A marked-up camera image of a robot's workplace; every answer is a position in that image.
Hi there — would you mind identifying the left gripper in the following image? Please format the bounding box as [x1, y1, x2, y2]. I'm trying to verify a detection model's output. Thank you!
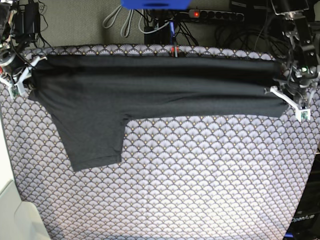
[264, 62, 320, 122]

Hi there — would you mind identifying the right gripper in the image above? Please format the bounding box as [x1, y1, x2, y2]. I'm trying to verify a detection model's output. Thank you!
[0, 49, 47, 98]

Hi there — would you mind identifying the dark grey T-shirt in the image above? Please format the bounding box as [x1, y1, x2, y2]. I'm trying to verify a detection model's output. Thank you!
[29, 55, 288, 171]

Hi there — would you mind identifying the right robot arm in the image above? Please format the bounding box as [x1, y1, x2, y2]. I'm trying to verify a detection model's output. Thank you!
[0, 0, 50, 99]

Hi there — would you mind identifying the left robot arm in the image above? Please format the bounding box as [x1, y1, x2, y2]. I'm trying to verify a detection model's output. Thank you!
[263, 0, 320, 122]

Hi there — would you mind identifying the black power adapter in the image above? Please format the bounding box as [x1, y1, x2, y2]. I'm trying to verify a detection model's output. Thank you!
[13, 0, 41, 44]

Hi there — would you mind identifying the fan-patterned table cloth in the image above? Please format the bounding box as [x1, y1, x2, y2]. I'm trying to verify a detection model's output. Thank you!
[0, 44, 320, 240]

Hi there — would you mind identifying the black OpenArm box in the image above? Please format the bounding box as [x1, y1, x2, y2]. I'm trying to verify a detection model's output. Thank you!
[284, 153, 320, 240]

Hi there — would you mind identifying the white plastic bin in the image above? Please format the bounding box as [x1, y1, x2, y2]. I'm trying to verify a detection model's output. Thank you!
[0, 124, 50, 240]

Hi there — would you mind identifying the black power strip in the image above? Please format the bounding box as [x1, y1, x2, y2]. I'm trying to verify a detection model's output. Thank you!
[188, 9, 245, 22]

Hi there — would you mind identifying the red and blue clamp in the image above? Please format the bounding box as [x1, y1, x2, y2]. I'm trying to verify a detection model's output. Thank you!
[169, 21, 179, 58]

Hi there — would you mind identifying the grey looped cable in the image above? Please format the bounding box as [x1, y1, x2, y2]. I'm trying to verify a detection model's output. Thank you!
[102, 7, 136, 38]

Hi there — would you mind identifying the blue mount plate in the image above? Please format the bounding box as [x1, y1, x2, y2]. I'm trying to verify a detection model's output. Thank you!
[120, 0, 191, 10]

